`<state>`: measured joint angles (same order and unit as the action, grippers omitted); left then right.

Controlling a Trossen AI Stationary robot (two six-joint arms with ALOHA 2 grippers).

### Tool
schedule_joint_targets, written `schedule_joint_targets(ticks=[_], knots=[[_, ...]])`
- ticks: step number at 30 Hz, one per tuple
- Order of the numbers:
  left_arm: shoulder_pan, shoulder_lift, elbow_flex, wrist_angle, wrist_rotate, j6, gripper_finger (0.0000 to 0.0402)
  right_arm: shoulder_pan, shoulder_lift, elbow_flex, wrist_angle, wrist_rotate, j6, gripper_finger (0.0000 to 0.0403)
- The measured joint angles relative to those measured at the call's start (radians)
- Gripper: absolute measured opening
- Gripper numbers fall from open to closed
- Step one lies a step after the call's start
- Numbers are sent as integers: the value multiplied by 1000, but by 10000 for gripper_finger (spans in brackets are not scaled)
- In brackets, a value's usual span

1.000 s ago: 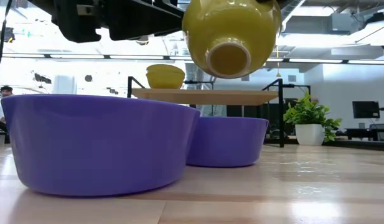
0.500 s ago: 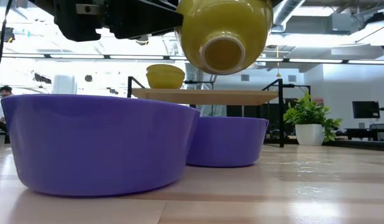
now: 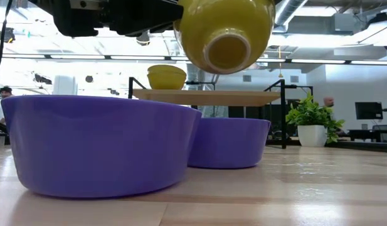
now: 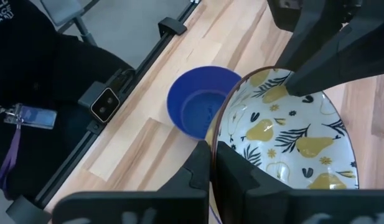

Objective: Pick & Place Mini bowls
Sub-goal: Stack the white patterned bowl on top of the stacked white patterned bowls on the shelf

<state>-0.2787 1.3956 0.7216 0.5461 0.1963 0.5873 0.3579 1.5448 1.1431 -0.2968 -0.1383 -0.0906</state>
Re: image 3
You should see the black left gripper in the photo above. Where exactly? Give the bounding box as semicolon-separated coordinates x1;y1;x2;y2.
28;0;184;38

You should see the yellow ceramic bowl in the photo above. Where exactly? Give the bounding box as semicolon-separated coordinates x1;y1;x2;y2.
173;0;276;75
147;72;187;91
147;64;187;75

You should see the purple plastic bowl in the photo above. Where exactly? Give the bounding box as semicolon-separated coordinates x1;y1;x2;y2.
0;95;203;199
187;117;272;170

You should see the black background railing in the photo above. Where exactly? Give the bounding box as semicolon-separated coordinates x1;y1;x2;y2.
184;80;216;92

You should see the wooden shelf board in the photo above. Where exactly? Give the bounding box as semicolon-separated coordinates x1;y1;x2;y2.
132;89;282;107

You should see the silver ceiling pipe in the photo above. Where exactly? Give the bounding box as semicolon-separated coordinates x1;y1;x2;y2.
273;0;309;26

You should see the black ceiling spot lamp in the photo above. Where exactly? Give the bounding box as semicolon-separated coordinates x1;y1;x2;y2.
0;27;16;44

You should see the small yellow hanging pendant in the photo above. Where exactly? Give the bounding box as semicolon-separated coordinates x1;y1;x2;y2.
277;46;284;78

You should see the green leafy plant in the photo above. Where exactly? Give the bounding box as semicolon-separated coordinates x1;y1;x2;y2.
285;92;346;144

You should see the white plant pot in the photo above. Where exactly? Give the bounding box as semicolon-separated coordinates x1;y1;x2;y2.
297;124;328;148

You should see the black computer monitor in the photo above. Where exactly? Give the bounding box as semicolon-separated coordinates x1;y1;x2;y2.
355;102;384;121

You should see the black desk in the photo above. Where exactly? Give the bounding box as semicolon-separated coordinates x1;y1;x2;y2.
348;124;387;143

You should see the black low platform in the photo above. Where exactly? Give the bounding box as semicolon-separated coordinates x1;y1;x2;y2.
265;137;387;154

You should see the black ceiling dome camera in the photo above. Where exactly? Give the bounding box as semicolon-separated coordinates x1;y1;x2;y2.
135;30;151;46

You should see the black metal shelf bracket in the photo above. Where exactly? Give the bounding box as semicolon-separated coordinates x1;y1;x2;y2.
263;78;314;150
128;77;147;100

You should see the black hanging cable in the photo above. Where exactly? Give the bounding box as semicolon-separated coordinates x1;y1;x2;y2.
0;0;13;83

